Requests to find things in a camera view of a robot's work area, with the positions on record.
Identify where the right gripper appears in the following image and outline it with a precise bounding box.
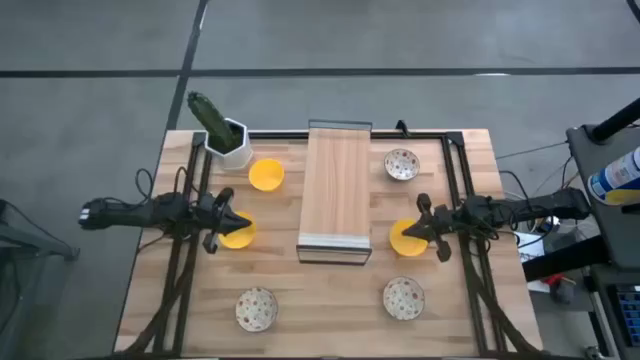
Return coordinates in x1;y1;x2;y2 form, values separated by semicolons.
401;192;465;263

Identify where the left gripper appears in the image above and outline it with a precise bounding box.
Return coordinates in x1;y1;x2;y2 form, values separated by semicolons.
196;187;253;255

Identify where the yellow mini bowl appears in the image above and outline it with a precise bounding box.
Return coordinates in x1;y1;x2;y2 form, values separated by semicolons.
388;217;430;258
247;158;286;193
217;210;258;251

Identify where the spotted ceramic mini bowl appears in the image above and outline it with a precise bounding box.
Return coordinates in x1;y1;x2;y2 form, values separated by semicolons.
383;147;421;182
234;286;279;333
382;275;427;322

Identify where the white hexagonal plant pot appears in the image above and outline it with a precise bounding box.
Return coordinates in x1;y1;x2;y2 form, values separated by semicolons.
203;117;255;172

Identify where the green cactus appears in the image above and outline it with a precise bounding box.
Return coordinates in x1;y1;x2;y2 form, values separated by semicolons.
186;90;243;152

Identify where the white paper sheet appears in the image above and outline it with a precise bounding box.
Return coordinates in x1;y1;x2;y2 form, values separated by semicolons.
514;230;554;294

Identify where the dark grey equipment cart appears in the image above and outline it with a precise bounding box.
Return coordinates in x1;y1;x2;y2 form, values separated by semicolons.
522;123;640;282

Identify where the white blue yellow canister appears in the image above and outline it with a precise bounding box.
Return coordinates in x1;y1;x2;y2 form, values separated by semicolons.
586;146;640;207

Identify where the keyboard with blue keys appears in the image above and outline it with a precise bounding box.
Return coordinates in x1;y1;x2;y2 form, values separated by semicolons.
613;283;640;347

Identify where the black pole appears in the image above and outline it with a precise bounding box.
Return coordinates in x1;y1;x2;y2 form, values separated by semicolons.
591;96;640;142

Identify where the black metal table frame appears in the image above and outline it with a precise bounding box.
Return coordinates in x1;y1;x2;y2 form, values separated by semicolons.
119;130;547;359

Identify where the wooden shelf with black frame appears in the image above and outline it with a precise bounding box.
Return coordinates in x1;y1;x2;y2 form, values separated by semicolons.
295;118;374;266

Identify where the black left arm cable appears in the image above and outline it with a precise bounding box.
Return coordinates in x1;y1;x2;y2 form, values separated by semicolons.
133;167;155;202

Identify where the thin black cable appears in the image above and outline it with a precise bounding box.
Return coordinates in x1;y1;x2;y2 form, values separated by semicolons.
494;141;570;161

